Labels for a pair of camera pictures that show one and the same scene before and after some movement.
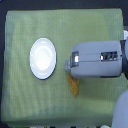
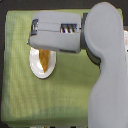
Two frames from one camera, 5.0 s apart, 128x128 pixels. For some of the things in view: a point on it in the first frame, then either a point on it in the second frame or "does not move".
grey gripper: (95, 59) -> (59, 31)
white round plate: (43, 58) does not move
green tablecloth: (28, 99) does not move
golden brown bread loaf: (73, 82) -> (44, 58)
